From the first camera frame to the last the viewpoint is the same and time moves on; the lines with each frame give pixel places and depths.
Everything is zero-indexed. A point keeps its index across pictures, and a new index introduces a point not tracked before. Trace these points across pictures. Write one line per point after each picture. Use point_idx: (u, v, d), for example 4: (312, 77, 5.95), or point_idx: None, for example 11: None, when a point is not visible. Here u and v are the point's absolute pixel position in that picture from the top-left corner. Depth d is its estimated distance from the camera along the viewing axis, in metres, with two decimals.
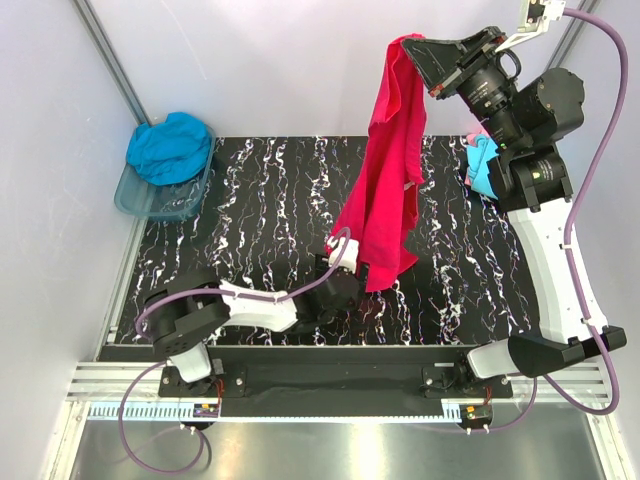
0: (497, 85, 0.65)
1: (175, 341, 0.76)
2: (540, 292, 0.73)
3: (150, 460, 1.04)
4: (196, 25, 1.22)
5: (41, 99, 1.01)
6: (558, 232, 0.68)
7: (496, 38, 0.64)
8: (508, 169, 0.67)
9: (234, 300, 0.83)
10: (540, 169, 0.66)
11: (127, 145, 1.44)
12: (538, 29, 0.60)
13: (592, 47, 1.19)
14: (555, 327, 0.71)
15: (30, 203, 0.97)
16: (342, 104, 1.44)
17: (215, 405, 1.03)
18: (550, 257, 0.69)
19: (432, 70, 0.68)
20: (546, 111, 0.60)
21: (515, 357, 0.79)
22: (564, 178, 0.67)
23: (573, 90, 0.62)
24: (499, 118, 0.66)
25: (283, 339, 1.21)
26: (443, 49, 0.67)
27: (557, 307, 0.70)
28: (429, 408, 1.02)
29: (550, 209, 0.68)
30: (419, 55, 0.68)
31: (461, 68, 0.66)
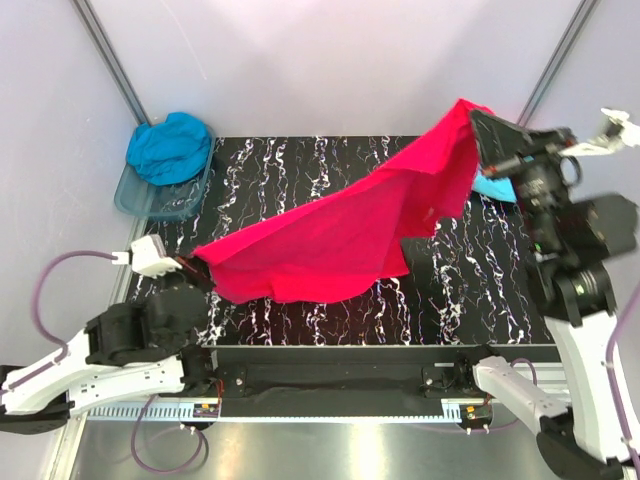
0: (550, 187, 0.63)
1: (38, 424, 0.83)
2: (576, 398, 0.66)
3: (151, 460, 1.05)
4: (196, 25, 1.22)
5: (40, 98, 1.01)
6: (600, 349, 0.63)
7: (564, 142, 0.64)
8: (549, 279, 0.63)
9: (12, 393, 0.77)
10: (583, 281, 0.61)
11: (128, 145, 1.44)
12: (609, 147, 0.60)
13: (590, 47, 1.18)
14: (592, 442, 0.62)
15: (29, 202, 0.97)
16: (340, 103, 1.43)
17: (215, 405, 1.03)
18: (588, 370, 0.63)
19: (491, 149, 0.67)
20: (598, 239, 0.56)
21: (542, 449, 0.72)
22: (608, 293, 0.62)
23: (632, 215, 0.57)
24: (542, 220, 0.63)
25: (283, 339, 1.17)
26: (508, 132, 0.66)
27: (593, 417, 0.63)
28: (428, 408, 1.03)
29: (593, 324, 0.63)
30: (482, 128, 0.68)
31: (521, 158, 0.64)
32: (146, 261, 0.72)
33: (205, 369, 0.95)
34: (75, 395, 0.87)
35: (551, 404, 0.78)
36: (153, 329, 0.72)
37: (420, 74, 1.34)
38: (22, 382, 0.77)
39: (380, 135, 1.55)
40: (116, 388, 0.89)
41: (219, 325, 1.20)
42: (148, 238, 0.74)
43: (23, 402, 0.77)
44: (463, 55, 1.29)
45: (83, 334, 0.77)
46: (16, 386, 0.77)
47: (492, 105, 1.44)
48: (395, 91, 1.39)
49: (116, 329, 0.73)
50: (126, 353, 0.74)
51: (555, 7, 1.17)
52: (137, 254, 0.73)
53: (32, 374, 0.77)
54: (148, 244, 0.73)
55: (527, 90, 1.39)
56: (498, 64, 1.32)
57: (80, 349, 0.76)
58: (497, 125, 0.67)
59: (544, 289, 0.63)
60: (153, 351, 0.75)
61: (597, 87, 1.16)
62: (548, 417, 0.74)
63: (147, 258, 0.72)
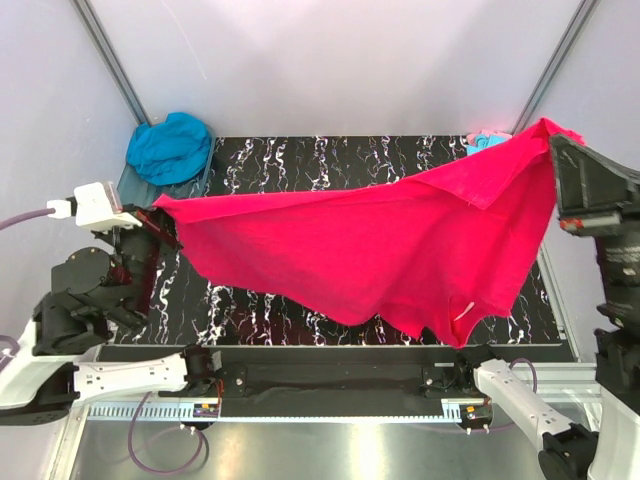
0: None
1: (37, 415, 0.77)
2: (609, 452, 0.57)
3: (151, 461, 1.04)
4: (196, 25, 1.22)
5: (41, 99, 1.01)
6: None
7: None
8: (631, 366, 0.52)
9: None
10: None
11: (128, 146, 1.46)
12: None
13: (591, 47, 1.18)
14: None
15: (30, 202, 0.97)
16: (340, 103, 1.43)
17: (215, 405, 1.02)
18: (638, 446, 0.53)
19: (576, 195, 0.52)
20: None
21: (548, 474, 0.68)
22: None
23: None
24: (634, 296, 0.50)
25: (283, 339, 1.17)
26: (605, 176, 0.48)
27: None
28: (428, 408, 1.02)
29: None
30: (565, 166, 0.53)
31: (618, 215, 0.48)
32: (96, 216, 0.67)
33: (206, 369, 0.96)
34: (80, 386, 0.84)
35: (555, 421, 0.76)
36: (74, 311, 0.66)
37: (420, 74, 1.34)
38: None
39: (380, 135, 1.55)
40: (123, 381, 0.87)
41: (219, 325, 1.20)
42: (100, 186, 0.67)
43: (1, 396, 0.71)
44: (463, 55, 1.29)
45: (32, 323, 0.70)
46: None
47: (492, 105, 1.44)
48: (395, 91, 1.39)
49: (51, 315, 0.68)
50: (67, 342, 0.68)
51: (555, 7, 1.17)
52: (84, 204, 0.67)
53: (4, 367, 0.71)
54: (97, 194, 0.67)
55: (527, 90, 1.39)
56: (498, 64, 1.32)
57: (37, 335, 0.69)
58: (588, 169, 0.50)
59: (622, 373, 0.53)
60: (93, 333, 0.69)
61: (596, 87, 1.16)
62: (550, 434, 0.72)
63: (97, 211, 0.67)
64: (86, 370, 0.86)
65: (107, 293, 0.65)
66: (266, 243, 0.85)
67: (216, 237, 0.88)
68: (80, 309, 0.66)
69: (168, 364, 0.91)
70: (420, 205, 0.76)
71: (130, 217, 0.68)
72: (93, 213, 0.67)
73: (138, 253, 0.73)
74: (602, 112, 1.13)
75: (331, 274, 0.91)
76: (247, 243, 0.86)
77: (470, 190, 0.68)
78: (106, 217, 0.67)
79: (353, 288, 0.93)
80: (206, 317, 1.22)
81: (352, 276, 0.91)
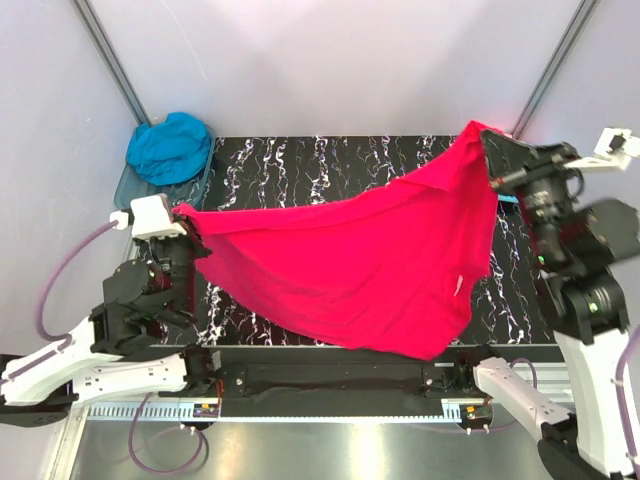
0: (554, 199, 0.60)
1: (40, 416, 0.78)
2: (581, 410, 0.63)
3: (150, 460, 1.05)
4: (196, 24, 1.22)
5: (41, 99, 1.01)
6: (611, 367, 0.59)
7: (571, 155, 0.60)
8: (559, 293, 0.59)
9: (12, 382, 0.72)
10: (595, 297, 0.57)
11: (128, 145, 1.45)
12: (615, 164, 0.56)
13: (590, 47, 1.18)
14: (596, 454, 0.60)
15: (30, 202, 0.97)
16: (339, 103, 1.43)
17: (215, 405, 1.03)
18: (597, 388, 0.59)
19: (497, 165, 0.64)
20: (598, 240, 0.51)
21: (549, 465, 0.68)
22: (622, 308, 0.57)
23: (635, 221, 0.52)
24: (545, 231, 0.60)
25: (283, 339, 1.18)
26: (517, 149, 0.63)
27: (600, 434, 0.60)
28: (428, 408, 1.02)
29: (602, 341, 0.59)
30: (490, 145, 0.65)
31: (526, 170, 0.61)
32: (148, 227, 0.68)
33: (206, 369, 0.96)
34: (80, 388, 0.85)
35: (553, 411, 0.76)
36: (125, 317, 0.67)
37: (419, 74, 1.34)
38: (25, 370, 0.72)
39: (380, 135, 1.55)
40: (122, 382, 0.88)
41: (219, 325, 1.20)
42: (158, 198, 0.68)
43: (26, 391, 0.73)
44: (463, 55, 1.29)
45: (86, 322, 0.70)
46: (15, 375, 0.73)
47: (492, 105, 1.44)
48: (395, 90, 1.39)
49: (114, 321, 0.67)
50: (128, 344, 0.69)
51: (555, 7, 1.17)
52: (142, 215, 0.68)
53: (32, 364, 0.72)
54: (156, 206, 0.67)
55: (527, 91, 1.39)
56: (497, 64, 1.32)
57: (83, 337, 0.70)
58: (497, 145, 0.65)
59: (556, 303, 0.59)
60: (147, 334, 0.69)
61: (596, 87, 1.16)
62: (549, 424, 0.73)
63: (155, 222, 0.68)
64: (86, 372, 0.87)
65: (152, 300, 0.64)
66: (269, 253, 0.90)
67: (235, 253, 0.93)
68: (132, 314, 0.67)
69: (168, 367, 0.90)
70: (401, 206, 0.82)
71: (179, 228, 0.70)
72: (145, 226, 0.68)
73: (175, 256, 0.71)
74: (601, 112, 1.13)
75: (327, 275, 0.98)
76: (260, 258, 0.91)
77: (436, 181, 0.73)
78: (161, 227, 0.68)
79: (350, 287, 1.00)
80: (206, 317, 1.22)
81: (347, 276, 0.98)
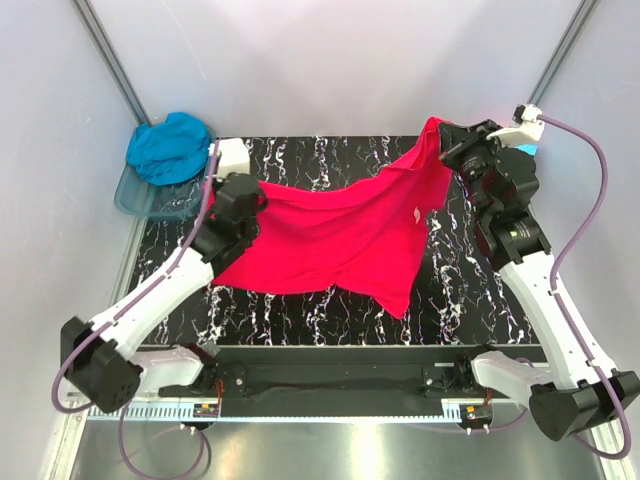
0: (482, 160, 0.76)
1: (115, 389, 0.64)
2: (541, 338, 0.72)
3: (149, 466, 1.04)
4: (197, 26, 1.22)
5: (41, 99, 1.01)
6: (543, 281, 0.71)
7: (492, 129, 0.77)
8: (489, 231, 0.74)
9: (117, 325, 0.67)
10: (518, 229, 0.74)
11: (128, 145, 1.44)
12: (523, 131, 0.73)
13: (591, 47, 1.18)
14: (563, 373, 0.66)
15: (30, 202, 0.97)
16: (340, 102, 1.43)
17: (215, 405, 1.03)
18: (541, 305, 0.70)
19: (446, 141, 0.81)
20: (504, 178, 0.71)
21: (538, 418, 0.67)
22: (540, 235, 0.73)
23: (532, 164, 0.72)
24: (477, 184, 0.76)
25: (283, 339, 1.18)
26: (458, 130, 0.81)
27: (559, 352, 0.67)
28: (428, 408, 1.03)
29: (532, 260, 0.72)
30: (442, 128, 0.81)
31: (463, 141, 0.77)
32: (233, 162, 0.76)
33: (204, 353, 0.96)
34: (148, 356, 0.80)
35: (543, 375, 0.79)
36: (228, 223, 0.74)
37: (420, 74, 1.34)
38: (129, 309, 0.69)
39: (380, 136, 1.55)
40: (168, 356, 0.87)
41: (219, 325, 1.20)
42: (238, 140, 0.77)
43: (133, 332, 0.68)
44: (463, 56, 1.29)
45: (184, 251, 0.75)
46: (120, 316, 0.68)
47: (492, 105, 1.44)
48: (396, 90, 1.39)
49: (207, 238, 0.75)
50: (227, 252, 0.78)
51: (554, 7, 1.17)
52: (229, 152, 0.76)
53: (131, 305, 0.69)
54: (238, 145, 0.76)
55: (527, 90, 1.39)
56: (498, 64, 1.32)
57: (187, 264, 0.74)
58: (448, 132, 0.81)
59: (486, 239, 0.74)
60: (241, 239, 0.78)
61: (596, 86, 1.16)
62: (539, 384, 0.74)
63: (237, 157, 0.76)
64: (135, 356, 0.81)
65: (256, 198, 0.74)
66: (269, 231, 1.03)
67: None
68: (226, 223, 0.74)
69: (190, 357, 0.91)
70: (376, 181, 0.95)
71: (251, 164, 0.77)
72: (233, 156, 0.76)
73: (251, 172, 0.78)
74: (600, 112, 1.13)
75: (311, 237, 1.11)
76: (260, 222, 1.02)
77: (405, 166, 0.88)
78: (243, 162, 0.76)
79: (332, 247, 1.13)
80: (206, 317, 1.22)
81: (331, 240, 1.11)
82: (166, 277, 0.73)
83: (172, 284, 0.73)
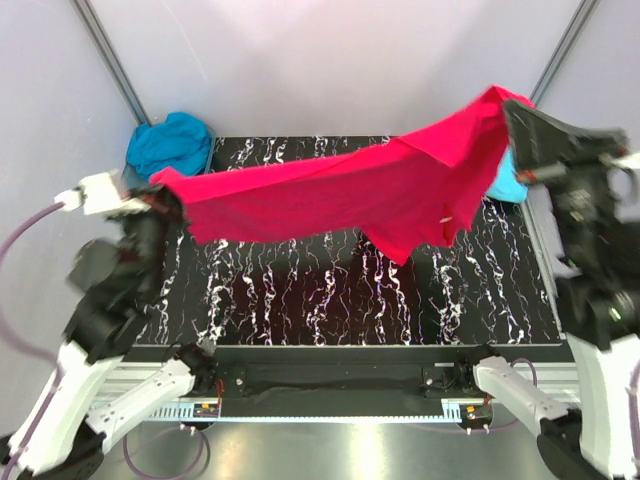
0: (596, 202, 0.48)
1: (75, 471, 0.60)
2: (587, 413, 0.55)
3: (150, 468, 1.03)
4: (196, 25, 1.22)
5: (41, 100, 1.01)
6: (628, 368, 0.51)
7: (618, 149, 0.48)
8: (582, 300, 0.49)
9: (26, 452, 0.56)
10: (619, 305, 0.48)
11: (128, 145, 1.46)
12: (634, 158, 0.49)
13: (592, 47, 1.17)
14: (599, 456, 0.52)
15: (30, 203, 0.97)
16: (340, 102, 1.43)
17: (215, 405, 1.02)
18: (605, 386, 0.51)
19: (525, 153, 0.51)
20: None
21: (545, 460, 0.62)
22: None
23: None
24: (581, 237, 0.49)
25: (283, 339, 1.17)
26: (551, 131, 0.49)
27: (604, 438, 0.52)
28: (429, 408, 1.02)
29: (622, 348, 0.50)
30: (517, 123, 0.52)
31: (564, 166, 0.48)
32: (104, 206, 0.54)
33: (203, 359, 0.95)
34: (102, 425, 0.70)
35: (552, 407, 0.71)
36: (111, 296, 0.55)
37: (419, 74, 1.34)
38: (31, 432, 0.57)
39: (380, 135, 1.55)
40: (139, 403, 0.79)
41: (219, 325, 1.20)
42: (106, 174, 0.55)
43: (48, 450, 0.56)
44: (463, 56, 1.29)
45: (67, 345, 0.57)
46: (29, 443, 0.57)
47: None
48: (395, 89, 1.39)
49: (92, 320, 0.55)
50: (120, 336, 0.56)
51: (555, 6, 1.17)
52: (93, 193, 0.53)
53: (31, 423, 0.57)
54: (106, 182, 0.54)
55: (528, 90, 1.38)
56: (498, 64, 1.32)
57: (69, 363, 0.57)
58: (535, 125, 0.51)
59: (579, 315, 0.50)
60: (137, 317, 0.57)
61: (597, 86, 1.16)
62: (548, 420, 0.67)
63: (108, 199, 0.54)
64: (95, 412, 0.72)
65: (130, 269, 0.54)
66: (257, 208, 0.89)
67: (218, 210, 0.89)
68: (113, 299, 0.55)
69: (175, 377, 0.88)
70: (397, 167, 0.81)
71: (137, 202, 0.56)
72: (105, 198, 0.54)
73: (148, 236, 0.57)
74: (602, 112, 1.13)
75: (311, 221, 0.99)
76: (241, 205, 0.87)
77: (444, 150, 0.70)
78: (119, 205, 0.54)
79: (334, 220, 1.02)
80: (206, 317, 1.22)
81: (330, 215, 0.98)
82: (54, 388, 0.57)
83: (63, 389, 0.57)
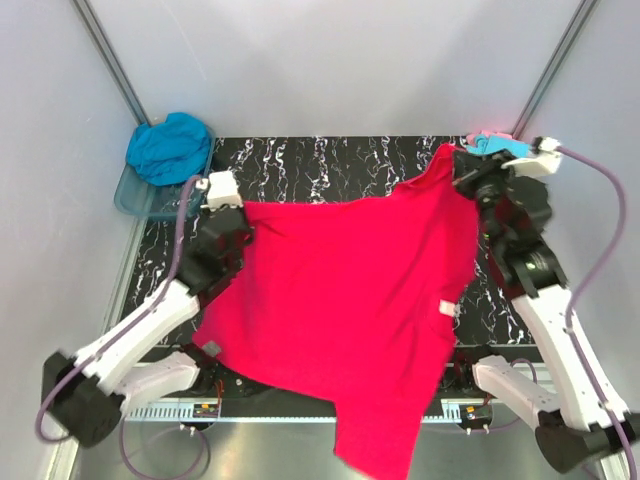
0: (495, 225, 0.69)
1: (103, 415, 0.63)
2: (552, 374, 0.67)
3: (150, 469, 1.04)
4: (196, 27, 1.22)
5: (40, 101, 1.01)
6: (559, 317, 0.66)
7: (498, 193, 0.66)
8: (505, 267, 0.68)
9: (99, 360, 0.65)
10: (534, 261, 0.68)
11: (127, 146, 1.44)
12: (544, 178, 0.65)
13: (588, 48, 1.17)
14: (575, 413, 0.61)
15: (30, 203, 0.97)
16: (339, 102, 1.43)
17: (215, 405, 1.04)
18: (556, 346, 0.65)
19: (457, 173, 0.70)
20: (516, 206, 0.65)
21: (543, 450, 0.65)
22: (557, 269, 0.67)
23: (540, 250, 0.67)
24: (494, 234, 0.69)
25: None
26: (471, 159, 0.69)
27: (570, 388, 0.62)
28: (428, 408, 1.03)
29: (549, 295, 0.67)
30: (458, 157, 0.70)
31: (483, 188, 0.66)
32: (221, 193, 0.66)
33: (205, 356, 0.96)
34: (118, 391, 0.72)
35: (550, 400, 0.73)
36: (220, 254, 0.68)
37: (419, 74, 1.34)
38: (114, 343, 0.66)
39: (380, 135, 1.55)
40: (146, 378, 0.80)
41: None
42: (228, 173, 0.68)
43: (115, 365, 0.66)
44: (462, 57, 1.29)
45: (174, 283, 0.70)
46: (103, 352, 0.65)
47: (491, 105, 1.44)
48: (396, 89, 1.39)
49: (190, 270, 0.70)
50: (213, 286, 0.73)
51: (554, 8, 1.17)
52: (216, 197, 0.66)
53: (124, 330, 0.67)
54: (228, 179, 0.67)
55: (527, 90, 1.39)
56: (498, 64, 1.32)
57: (174, 300, 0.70)
58: (464, 157, 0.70)
59: (500, 268, 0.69)
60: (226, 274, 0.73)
61: (592, 89, 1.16)
62: (547, 413, 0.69)
63: (223, 189, 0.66)
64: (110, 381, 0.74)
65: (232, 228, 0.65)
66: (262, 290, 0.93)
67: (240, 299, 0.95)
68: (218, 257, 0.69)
69: (182, 366, 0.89)
70: (386, 223, 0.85)
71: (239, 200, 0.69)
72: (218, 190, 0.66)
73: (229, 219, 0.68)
74: (597, 113, 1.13)
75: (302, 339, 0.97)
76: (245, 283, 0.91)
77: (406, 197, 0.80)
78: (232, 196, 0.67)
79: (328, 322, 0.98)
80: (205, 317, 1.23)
81: (319, 311, 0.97)
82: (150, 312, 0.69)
83: (152, 319, 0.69)
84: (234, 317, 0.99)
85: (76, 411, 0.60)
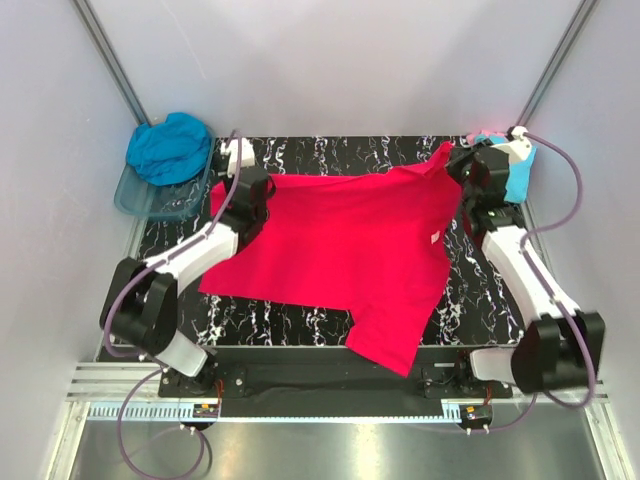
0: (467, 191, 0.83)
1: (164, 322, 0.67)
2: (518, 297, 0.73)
3: (150, 470, 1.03)
4: (197, 27, 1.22)
5: (39, 101, 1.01)
6: (516, 243, 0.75)
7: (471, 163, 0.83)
8: (476, 219, 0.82)
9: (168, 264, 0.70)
10: (496, 212, 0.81)
11: (127, 145, 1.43)
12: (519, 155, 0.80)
13: (589, 48, 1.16)
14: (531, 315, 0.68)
15: (29, 203, 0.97)
16: (339, 102, 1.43)
17: (215, 405, 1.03)
18: (514, 264, 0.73)
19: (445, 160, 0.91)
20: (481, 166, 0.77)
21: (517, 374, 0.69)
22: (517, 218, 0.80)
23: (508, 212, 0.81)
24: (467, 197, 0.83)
25: (283, 339, 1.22)
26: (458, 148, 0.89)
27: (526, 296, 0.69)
28: (428, 408, 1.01)
29: (506, 230, 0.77)
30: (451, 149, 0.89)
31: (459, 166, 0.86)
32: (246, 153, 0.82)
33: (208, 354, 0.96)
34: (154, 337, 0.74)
35: None
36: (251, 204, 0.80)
37: (419, 74, 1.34)
38: (179, 253, 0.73)
39: (380, 135, 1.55)
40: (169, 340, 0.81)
41: (219, 325, 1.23)
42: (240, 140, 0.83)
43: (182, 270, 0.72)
44: (462, 56, 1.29)
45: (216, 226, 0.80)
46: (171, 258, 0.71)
47: (491, 105, 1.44)
48: (396, 89, 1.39)
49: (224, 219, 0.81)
50: (249, 232, 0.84)
51: (554, 8, 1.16)
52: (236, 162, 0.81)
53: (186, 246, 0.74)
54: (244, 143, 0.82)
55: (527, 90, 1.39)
56: (498, 64, 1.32)
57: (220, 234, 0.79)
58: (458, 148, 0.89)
59: (470, 221, 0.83)
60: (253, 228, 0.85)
61: (592, 89, 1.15)
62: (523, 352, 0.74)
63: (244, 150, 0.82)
64: None
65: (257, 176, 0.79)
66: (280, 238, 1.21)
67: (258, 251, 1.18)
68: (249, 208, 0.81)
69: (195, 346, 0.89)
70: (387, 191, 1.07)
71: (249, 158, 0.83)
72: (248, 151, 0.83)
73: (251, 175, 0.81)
74: (598, 112, 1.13)
75: (322, 256, 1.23)
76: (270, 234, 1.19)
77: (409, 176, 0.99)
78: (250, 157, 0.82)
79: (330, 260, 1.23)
80: (206, 317, 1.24)
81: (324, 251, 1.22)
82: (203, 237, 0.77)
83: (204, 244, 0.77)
84: (248, 263, 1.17)
85: (150, 301, 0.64)
